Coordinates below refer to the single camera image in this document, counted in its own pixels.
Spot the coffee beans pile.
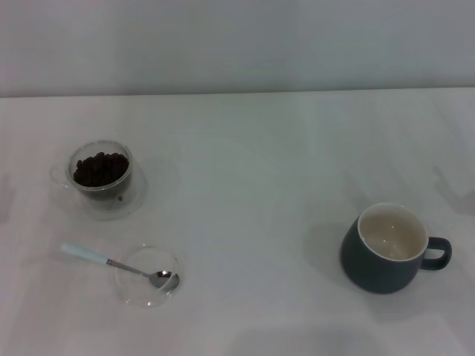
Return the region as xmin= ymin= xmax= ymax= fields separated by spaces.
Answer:
xmin=73 ymin=151 xmax=131 ymax=188

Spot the small clear glass dish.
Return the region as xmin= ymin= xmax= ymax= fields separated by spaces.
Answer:
xmin=114 ymin=243 xmax=185 ymax=309

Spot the dark grey ceramic mug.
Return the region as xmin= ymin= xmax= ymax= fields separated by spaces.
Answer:
xmin=339 ymin=202 xmax=453 ymax=295

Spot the blue handled metal spoon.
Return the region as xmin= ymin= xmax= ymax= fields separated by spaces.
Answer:
xmin=61 ymin=243 xmax=180 ymax=289

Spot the clear glass cup with handle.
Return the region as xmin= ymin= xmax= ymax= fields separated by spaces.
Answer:
xmin=50 ymin=139 xmax=134 ymax=203

